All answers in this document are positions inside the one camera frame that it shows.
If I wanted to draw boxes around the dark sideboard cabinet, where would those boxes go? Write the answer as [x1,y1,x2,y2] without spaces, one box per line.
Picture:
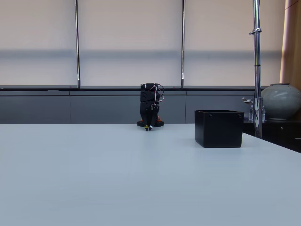
[242,119,301,153]

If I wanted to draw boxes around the black base orange clamps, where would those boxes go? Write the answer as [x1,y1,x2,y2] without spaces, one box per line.
[137,114,165,128]

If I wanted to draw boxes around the grey low cabinet row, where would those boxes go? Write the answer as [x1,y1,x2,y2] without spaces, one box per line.
[0,85,270,125]

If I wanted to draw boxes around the black open box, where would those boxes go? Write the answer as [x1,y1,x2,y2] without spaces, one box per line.
[194,109,245,149]

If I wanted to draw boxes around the grey round ceramic vase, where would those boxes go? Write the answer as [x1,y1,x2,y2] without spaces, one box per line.
[260,83,301,121]

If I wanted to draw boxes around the red white servo cable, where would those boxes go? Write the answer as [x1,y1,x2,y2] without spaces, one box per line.
[151,83,165,111]

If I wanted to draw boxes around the metal window mullion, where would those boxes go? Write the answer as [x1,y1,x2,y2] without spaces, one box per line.
[74,0,81,89]
[180,0,187,89]

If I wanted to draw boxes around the brown wooden wall panel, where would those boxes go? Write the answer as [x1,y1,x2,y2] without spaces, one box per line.
[279,0,301,84]

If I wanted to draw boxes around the chrome stand pole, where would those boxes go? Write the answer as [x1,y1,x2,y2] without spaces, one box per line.
[242,0,264,138]

